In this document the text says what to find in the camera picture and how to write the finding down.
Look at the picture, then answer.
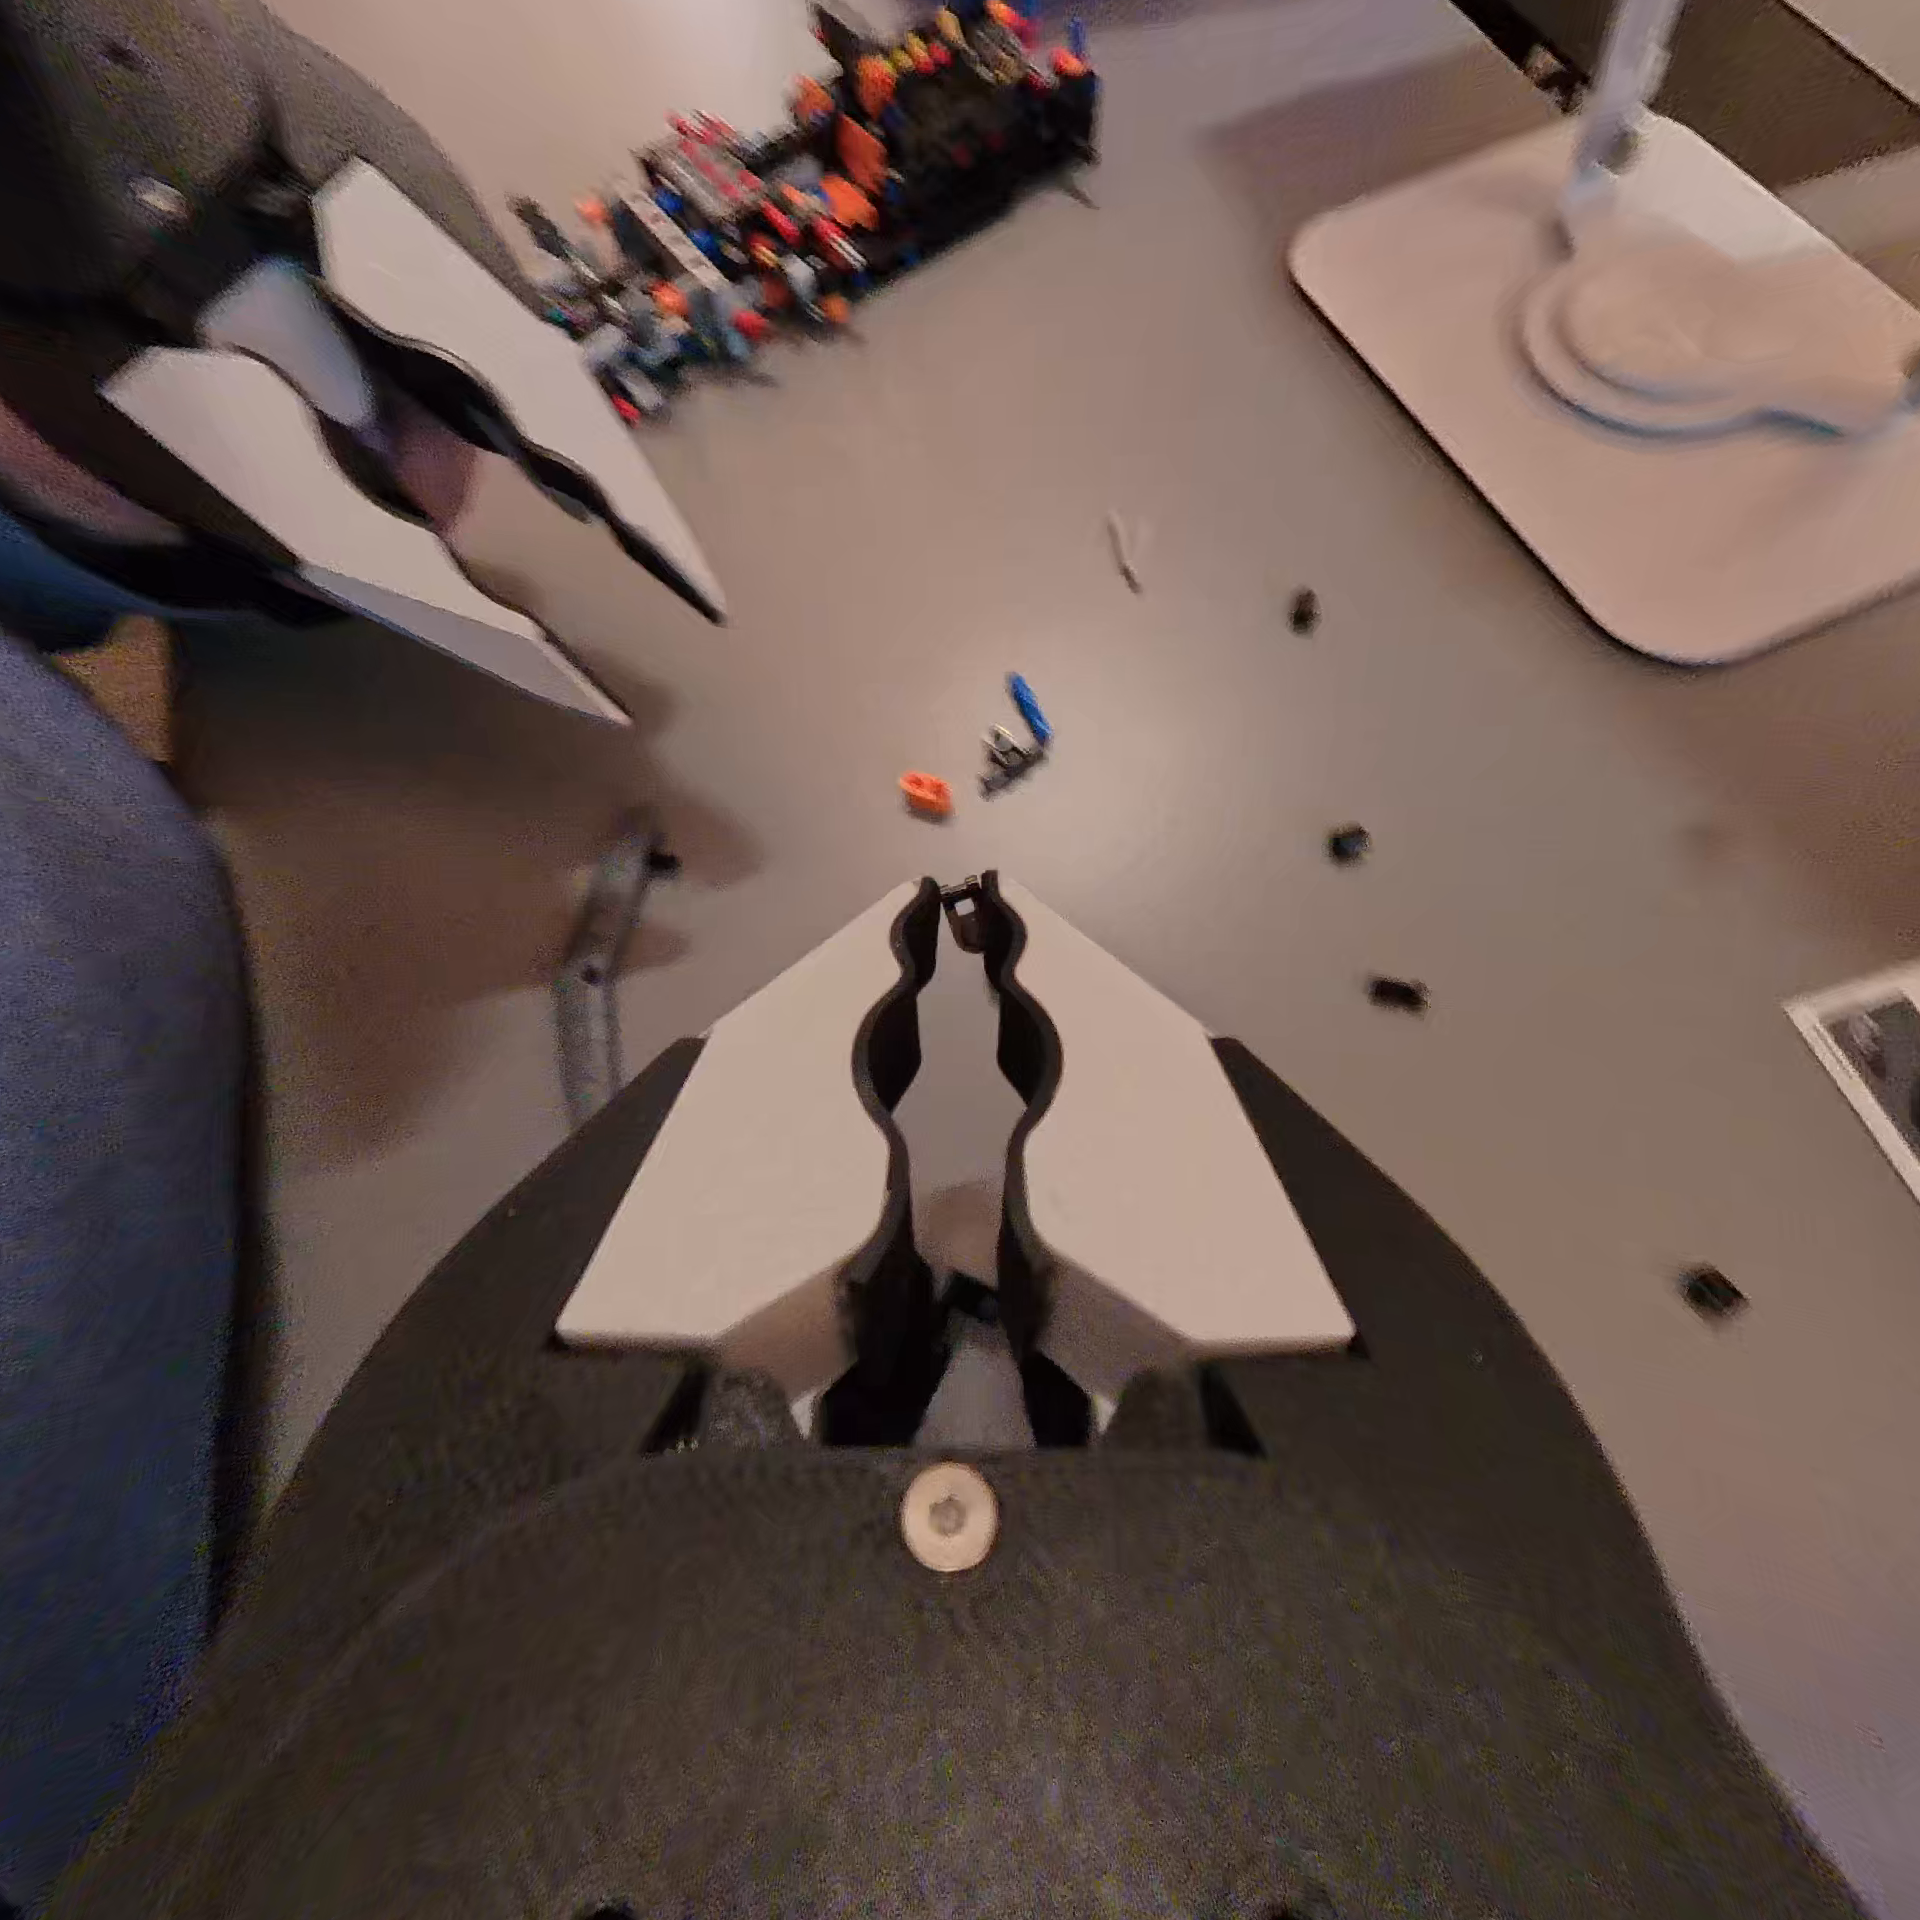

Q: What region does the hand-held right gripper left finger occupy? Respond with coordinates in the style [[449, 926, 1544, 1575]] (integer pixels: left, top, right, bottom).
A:
[[562, 882, 943, 1369]]

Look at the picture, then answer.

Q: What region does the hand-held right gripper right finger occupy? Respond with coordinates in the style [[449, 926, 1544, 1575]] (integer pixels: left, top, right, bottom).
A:
[[982, 876, 1356, 1396]]

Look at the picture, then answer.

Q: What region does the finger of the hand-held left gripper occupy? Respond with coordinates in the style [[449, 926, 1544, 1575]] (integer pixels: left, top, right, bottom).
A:
[[310, 159, 731, 627], [105, 348, 637, 726]]

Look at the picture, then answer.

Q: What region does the person's left forearm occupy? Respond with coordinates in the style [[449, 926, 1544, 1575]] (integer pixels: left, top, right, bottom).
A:
[[0, 493, 349, 656]]

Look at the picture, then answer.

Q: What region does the grey curved lego panel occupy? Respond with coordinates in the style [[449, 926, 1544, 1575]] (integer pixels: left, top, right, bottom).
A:
[[552, 815, 680, 1126]]

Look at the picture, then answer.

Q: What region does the lego car chassis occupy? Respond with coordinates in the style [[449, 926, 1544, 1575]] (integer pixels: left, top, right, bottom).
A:
[[511, 0, 1102, 426]]

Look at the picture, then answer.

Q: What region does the lego sticker sheet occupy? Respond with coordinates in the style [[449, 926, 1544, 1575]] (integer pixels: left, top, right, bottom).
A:
[[1783, 959, 1920, 1203]]

